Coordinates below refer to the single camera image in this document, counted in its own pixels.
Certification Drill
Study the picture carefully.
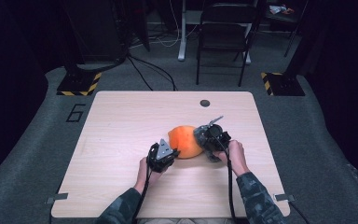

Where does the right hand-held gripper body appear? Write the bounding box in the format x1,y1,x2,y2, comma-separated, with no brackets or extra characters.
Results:
200,115,232,153

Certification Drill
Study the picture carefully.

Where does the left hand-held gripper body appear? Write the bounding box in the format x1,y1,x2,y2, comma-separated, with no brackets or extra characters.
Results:
147,138,173,174

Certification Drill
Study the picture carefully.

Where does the orange plush toy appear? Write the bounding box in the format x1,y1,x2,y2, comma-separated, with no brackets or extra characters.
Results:
167,125,204,160

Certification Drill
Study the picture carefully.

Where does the person's right hand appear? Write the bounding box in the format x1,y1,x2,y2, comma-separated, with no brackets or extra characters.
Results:
213,139,251,177

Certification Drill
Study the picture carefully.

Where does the person's left hand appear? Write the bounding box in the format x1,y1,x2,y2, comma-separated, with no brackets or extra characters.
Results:
133,157,168,195

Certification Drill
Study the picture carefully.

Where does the black stand base striped edge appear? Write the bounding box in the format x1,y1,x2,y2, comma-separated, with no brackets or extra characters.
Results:
56,72,103,97
260,72,306,97

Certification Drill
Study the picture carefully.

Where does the black folding chair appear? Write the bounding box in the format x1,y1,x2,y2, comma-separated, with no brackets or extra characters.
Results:
195,3,255,88

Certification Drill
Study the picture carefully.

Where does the white desk leg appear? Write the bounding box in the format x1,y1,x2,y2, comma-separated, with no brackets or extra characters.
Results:
177,0,188,62

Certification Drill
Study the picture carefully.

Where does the black equipment cabinet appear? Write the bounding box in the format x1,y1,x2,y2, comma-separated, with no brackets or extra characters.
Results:
64,0,129,63

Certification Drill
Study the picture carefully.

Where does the white and orange object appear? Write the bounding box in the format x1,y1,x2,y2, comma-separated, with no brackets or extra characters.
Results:
268,4,295,16

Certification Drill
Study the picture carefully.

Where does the dark curtain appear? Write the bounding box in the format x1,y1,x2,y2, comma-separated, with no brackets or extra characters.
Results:
0,0,49,185
292,0,358,197

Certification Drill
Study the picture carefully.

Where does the left hand-held gripper black cable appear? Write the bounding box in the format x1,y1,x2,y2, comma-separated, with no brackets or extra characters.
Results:
131,143,159,224

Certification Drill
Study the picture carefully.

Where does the hand-held gripper black cable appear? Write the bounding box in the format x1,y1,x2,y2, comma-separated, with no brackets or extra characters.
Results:
213,134,238,223
131,143,159,224

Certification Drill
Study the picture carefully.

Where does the right hand-held gripper black cable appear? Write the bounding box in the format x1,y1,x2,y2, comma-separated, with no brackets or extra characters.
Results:
213,134,238,223

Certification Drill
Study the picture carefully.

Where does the black floor cable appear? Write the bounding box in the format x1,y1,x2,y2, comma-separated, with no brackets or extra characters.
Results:
127,56,154,91
130,55,178,91

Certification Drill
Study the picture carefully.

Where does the thin black cable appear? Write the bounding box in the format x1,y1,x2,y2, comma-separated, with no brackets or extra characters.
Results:
288,201,310,224

